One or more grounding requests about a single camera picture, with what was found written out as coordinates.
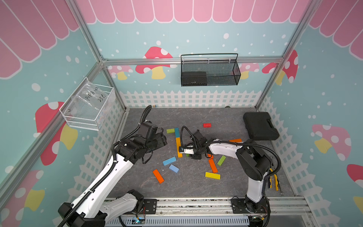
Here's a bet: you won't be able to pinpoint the teal long block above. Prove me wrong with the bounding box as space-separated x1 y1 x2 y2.
175 128 180 138

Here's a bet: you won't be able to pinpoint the light blue long block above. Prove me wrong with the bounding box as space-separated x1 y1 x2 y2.
163 157 177 166

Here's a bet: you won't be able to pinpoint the black box in basket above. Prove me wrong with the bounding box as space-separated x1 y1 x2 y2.
181 72 208 87

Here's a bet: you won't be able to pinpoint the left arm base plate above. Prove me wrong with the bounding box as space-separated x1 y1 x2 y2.
132 199 157 215

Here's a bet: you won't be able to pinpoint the lime green short block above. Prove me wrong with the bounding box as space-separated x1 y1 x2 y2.
166 129 175 134

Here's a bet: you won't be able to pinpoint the black plastic tool case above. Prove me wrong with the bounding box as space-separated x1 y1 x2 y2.
243 112 280 141

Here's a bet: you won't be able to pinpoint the black wire mesh basket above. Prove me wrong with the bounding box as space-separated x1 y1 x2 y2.
180 53 241 86

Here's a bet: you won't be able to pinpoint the red short block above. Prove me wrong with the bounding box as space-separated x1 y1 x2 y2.
203 123 212 128

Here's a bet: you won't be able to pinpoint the clear wire wall basket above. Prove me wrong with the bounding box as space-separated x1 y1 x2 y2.
59 78 116 131

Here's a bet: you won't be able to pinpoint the orange block middle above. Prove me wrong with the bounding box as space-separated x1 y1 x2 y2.
209 159 218 174

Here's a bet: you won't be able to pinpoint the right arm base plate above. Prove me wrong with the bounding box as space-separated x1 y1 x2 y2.
230 197 269 214

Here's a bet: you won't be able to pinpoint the yellow long block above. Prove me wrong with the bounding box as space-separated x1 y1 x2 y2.
205 172 221 180

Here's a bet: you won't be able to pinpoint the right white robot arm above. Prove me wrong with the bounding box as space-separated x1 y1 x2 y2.
179 126 282 213

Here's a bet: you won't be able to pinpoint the orange long block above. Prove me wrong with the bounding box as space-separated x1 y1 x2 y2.
153 169 164 184

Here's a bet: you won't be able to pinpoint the yellow-orange long block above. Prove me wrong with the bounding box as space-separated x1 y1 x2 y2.
176 137 181 153

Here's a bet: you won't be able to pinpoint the green circuit board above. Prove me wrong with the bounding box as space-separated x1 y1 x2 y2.
131 217 146 225

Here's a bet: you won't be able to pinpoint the light blue short block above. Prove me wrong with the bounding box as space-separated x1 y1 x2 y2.
169 165 179 173

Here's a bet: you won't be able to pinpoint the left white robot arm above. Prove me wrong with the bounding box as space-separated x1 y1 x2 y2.
58 105 167 227

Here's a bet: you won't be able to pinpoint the yellow handled pliers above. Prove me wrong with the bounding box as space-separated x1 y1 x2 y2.
268 174 284 196

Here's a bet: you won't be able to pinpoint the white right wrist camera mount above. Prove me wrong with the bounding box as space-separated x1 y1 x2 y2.
179 147 195 155

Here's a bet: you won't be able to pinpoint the lime green block right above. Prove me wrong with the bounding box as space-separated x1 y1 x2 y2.
217 155 226 166

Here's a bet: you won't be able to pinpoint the plastic bag in basket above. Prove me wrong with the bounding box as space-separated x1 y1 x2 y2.
67 80 114 128

